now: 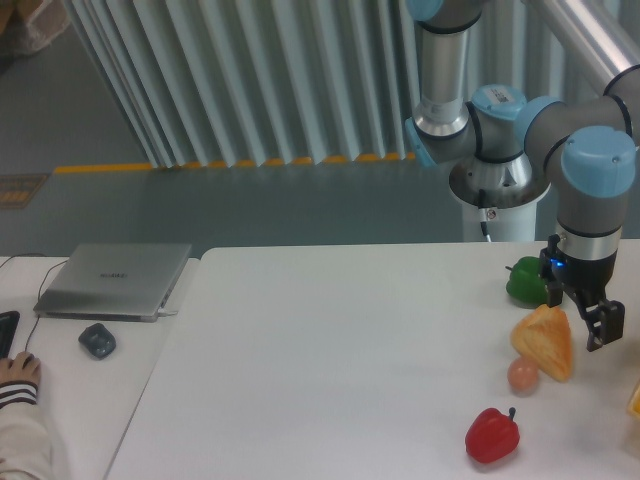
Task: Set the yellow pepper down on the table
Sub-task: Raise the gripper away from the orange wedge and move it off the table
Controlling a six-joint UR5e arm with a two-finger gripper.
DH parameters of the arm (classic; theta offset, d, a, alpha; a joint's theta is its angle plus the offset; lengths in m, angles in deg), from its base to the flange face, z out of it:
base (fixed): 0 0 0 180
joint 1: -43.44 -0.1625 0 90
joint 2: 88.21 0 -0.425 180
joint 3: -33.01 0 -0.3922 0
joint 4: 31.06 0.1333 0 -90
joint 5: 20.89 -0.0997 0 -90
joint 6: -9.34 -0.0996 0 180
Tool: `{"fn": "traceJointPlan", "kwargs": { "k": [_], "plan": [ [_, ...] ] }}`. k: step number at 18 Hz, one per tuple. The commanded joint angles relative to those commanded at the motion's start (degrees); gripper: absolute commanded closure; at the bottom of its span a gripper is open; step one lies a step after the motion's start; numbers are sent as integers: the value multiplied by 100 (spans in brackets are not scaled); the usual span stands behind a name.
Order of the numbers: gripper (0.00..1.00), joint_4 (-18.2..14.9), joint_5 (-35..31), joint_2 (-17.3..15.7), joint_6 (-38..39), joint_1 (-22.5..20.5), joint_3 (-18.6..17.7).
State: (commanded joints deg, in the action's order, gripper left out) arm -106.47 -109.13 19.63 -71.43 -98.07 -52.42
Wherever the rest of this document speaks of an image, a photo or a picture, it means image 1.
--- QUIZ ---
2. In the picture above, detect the green toy bell pepper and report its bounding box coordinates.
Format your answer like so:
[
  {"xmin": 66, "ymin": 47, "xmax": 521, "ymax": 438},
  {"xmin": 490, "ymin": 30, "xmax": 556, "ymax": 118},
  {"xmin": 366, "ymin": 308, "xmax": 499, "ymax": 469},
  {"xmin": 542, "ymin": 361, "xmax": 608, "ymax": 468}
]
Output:
[{"xmin": 505, "ymin": 256, "xmax": 547, "ymax": 306}]

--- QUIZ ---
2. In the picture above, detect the brown toy egg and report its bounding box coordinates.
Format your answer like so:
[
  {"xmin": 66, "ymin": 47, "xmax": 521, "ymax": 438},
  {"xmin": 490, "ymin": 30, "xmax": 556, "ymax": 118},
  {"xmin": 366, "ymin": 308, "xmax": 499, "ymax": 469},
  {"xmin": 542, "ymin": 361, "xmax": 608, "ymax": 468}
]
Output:
[{"xmin": 507, "ymin": 357, "xmax": 539, "ymax": 393}]

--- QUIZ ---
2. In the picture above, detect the dark grey small device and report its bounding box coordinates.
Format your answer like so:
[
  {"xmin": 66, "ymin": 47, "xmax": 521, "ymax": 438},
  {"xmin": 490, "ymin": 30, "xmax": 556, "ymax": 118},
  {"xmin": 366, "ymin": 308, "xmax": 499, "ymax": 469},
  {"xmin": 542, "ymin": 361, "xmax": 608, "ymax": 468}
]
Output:
[{"xmin": 78, "ymin": 323, "xmax": 117, "ymax": 360}]

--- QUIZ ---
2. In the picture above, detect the silver closed laptop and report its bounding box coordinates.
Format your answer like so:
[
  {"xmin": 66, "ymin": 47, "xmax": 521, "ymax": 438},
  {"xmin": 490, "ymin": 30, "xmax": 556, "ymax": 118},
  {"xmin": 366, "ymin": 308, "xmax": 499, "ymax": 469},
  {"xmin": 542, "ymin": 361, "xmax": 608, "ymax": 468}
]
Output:
[{"xmin": 34, "ymin": 243, "xmax": 191, "ymax": 322}]

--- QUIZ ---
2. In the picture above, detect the red toy bell pepper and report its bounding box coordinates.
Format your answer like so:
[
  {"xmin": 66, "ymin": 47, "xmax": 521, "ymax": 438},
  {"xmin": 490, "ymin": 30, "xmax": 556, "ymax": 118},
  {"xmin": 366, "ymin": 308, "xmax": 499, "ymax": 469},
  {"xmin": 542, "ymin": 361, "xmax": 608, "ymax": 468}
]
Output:
[{"xmin": 465, "ymin": 407, "xmax": 520, "ymax": 464}]

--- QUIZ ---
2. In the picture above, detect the forearm in cream sleeve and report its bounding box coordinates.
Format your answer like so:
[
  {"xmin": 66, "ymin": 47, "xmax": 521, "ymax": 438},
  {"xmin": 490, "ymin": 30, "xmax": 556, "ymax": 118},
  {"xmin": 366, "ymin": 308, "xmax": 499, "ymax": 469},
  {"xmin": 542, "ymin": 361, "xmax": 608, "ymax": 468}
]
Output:
[{"xmin": 1, "ymin": 381, "xmax": 56, "ymax": 479}]

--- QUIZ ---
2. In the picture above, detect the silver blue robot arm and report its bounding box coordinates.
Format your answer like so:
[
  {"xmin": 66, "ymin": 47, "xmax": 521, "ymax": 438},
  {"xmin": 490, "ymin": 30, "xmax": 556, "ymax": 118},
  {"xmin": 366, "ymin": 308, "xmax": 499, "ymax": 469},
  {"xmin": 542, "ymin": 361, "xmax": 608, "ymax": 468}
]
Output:
[{"xmin": 405, "ymin": 1, "xmax": 639, "ymax": 351}]

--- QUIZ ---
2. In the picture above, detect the person's hand on mouse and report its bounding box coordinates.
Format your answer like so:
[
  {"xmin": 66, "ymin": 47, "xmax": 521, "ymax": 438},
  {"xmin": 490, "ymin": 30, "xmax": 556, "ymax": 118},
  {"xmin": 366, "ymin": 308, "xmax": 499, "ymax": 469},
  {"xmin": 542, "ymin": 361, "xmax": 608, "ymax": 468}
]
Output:
[{"xmin": 0, "ymin": 352, "xmax": 42, "ymax": 387}]

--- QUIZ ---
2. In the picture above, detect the orange container at edge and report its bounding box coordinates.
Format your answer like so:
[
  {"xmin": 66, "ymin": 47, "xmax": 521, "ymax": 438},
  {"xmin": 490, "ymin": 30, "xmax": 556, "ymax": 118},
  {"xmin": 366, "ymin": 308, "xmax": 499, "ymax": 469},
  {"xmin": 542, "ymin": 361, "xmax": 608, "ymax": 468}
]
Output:
[{"xmin": 626, "ymin": 383, "xmax": 640, "ymax": 419}]

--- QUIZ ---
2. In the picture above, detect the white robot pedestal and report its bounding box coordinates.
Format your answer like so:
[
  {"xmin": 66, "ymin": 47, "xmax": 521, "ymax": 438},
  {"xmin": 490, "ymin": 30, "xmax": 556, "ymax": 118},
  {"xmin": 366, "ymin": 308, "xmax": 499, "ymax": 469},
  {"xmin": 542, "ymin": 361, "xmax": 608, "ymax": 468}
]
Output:
[{"xmin": 456, "ymin": 199, "xmax": 537, "ymax": 242}]

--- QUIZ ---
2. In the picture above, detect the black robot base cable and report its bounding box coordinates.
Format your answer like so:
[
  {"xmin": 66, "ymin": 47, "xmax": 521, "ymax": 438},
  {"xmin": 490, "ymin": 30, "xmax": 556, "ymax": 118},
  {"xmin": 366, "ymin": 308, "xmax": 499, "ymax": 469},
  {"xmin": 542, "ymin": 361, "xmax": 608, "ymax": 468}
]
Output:
[{"xmin": 477, "ymin": 187, "xmax": 494, "ymax": 244}]

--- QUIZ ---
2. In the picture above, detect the black computer mouse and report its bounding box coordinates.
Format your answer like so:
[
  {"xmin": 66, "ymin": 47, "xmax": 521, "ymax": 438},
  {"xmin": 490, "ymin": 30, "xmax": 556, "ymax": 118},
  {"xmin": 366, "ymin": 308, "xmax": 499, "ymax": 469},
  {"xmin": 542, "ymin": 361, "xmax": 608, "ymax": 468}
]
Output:
[{"xmin": 21, "ymin": 351, "xmax": 40, "ymax": 368}]

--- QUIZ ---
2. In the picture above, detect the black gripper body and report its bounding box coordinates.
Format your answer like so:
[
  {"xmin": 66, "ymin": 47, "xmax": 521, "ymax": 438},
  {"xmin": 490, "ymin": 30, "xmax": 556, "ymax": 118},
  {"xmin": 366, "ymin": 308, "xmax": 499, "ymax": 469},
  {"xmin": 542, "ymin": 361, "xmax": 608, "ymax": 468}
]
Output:
[{"xmin": 539, "ymin": 234, "xmax": 617, "ymax": 296}]

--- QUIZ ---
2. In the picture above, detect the black mouse cable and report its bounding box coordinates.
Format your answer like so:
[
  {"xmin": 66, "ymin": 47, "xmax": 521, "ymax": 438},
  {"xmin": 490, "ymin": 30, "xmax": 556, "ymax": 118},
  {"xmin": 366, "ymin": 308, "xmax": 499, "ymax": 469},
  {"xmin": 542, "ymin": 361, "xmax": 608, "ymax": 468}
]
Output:
[{"xmin": 0, "ymin": 252, "xmax": 77, "ymax": 354}]

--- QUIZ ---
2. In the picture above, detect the black keyboard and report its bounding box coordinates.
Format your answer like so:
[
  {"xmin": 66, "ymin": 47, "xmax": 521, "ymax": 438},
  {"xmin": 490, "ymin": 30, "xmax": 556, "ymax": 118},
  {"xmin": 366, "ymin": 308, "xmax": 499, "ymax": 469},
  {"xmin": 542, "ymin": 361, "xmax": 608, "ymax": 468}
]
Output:
[{"xmin": 0, "ymin": 311, "xmax": 20, "ymax": 359}]

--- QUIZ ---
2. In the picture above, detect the toy bread wedge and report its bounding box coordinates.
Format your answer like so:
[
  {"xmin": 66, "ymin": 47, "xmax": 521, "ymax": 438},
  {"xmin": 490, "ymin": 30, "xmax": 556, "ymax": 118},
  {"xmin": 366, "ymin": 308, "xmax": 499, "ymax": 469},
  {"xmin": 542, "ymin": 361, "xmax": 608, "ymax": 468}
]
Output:
[{"xmin": 510, "ymin": 305, "xmax": 573, "ymax": 383}]

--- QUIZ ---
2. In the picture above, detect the white folding partition screen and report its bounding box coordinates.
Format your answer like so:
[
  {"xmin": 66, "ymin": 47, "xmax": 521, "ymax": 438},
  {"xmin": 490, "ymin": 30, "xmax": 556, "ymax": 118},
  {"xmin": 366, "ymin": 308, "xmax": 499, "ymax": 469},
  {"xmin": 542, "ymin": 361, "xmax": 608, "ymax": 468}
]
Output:
[{"xmin": 62, "ymin": 0, "xmax": 640, "ymax": 169}]

